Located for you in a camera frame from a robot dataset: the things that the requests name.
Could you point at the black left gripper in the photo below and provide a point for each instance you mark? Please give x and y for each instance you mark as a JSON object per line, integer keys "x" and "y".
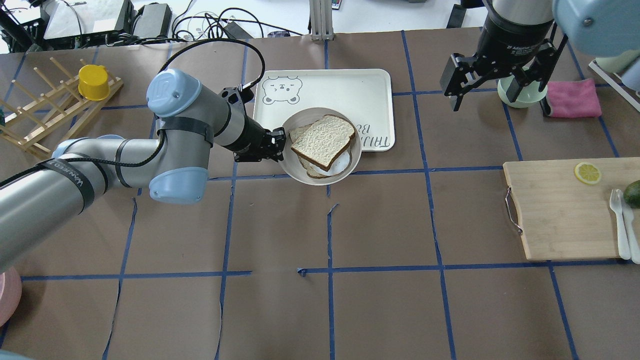
{"x": 249, "y": 136}

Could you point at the white plastic fork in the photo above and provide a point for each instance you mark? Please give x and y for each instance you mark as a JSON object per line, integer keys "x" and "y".
{"x": 615, "y": 206}

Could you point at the wooden cutting board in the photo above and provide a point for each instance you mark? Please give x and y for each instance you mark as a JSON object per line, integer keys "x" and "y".
{"x": 562, "y": 218}

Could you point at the white bear tray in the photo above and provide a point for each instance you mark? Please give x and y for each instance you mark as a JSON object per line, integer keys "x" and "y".
{"x": 363, "y": 96}

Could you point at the aluminium frame post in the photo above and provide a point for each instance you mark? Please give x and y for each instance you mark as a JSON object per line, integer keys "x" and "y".
{"x": 321, "y": 20}

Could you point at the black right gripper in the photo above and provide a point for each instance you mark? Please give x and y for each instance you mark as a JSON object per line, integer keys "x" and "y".
{"x": 510, "y": 37}

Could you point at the light green bowl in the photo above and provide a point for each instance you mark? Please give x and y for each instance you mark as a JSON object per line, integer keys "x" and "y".
{"x": 528, "y": 97}

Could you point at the fried egg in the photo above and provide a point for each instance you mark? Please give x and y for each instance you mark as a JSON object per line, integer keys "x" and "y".
{"x": 340, "y": 164}

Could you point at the lemon slice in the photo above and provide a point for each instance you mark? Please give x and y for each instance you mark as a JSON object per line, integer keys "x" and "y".
{"x": 587, "y": 173}

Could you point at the black laptop computer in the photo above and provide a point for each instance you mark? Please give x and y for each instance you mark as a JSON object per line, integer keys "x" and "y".
{"x": 86, "y": 19}

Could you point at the bread slice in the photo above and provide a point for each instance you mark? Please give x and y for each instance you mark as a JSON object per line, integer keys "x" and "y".
{"x": 324, "y": 141}
{"x": 294, "y": 134}

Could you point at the brown paper table cover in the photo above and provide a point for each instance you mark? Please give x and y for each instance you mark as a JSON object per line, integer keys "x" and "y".
{"x": 413, "y": 257}

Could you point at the black power adapter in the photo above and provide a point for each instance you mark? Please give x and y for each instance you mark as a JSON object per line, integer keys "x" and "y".
{"x": 152, "y": 21}

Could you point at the pink bowl with ice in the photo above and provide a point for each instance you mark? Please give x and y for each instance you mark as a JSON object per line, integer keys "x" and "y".
{"x": 11, "y": 288}

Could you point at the pink cloth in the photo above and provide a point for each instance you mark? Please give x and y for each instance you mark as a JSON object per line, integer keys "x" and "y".
{"x": 571, "y": 99}

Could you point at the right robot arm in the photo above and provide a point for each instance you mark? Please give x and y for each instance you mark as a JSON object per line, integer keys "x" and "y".
{"x": 601, "y": 28}

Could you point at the white plastic knife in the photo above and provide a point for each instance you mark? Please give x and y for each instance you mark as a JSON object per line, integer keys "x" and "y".
{"x": 628, "y": 218}

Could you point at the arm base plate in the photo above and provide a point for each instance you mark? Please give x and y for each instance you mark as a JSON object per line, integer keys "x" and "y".
{"x": 615, "y": 82}

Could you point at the wooden mug rack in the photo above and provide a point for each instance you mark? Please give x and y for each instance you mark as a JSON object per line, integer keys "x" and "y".
{"x": 27, "y": 126}

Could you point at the yellow mug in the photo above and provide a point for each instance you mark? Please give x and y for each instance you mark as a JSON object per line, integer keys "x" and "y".
{"x": 93, "y": 82}

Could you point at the white round plate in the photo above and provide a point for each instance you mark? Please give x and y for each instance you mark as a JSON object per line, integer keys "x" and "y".
{"x": 291, "y": 164}

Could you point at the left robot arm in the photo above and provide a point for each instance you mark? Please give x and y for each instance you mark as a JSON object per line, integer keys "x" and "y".
{"x": 191, "y": 119}

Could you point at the avocado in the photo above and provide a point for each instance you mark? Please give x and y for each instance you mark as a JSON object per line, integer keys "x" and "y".
{"x": 631, "y": 194}

